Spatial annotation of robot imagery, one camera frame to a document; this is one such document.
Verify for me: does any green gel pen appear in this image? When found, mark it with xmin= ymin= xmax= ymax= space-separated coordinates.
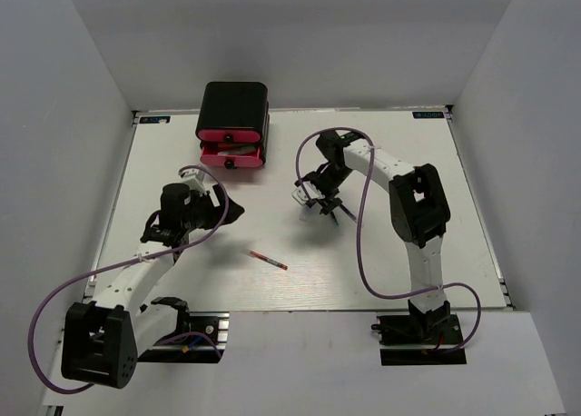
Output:
xmin=329 ymin=211 xmax=340 ymax=227

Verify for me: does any black drawer cabinet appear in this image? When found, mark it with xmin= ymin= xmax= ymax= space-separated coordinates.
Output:
xmin=196 ymin=81 xmax=270 ymax=163

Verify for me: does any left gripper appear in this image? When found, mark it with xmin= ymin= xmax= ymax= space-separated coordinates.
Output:
xmin=182 ymin=184 xmax=245 ymax=232

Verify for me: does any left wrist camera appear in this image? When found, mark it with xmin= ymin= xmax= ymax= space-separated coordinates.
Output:
xmin=178 ymin=165 xmax=207 ymax=194

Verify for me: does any red gel pen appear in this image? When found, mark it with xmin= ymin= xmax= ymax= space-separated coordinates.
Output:
xmin=247 ymin=250 xmax=288 ymax=270

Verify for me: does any blue highlighter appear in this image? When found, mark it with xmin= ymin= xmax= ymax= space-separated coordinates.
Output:
xmin=299 ymin=206 xmax=318 ymax=223

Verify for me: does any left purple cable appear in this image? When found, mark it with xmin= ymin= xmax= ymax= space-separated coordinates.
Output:
xmin=27 ymin=164 xmax=231 ymax=395

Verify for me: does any green highlighter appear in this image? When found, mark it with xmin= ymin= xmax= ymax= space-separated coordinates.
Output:
xmin=218 ymin=145 xmax=256 ymax=156

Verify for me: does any purple gel pen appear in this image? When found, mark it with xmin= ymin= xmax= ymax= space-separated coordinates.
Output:
xmin=340 ymin=204 xmax=358 ymax=223

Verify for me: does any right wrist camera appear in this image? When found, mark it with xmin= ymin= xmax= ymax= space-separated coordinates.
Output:
xmin=291 ymin=182 xmax=320 ymax=206

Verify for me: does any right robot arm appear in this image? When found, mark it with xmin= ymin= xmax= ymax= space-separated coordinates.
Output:
xmin=293 ymin=128 xmax=451 ymax=343

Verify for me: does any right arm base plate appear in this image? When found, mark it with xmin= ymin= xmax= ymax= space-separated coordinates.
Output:
xmin=370 ymin=314 xmax=467 ymax=367

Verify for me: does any pink drawer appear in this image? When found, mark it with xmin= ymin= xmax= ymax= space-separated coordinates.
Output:
xmin=196 ymin=128 xmax=262 ymax=144
xmin=200 ymin=143 xmax=265 ymax=169

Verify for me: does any pink top drawer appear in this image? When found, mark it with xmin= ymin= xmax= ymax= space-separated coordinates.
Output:
xmin=196 ymin=128 xmax=262 ymax=144

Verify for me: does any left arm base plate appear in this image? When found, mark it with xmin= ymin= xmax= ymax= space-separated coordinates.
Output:
xmin=138 ymin=297 xmax=230 ymax=364

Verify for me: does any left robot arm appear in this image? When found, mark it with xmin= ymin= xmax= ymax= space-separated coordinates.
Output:
xmin=61 ymin=183 xmax=245 ymax=389

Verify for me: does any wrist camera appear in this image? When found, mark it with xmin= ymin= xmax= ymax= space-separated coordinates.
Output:
xmin=178 ymin=165 xmax=207 ymax=194
xmin=291 ymin=182 xmax=320 ymax=206

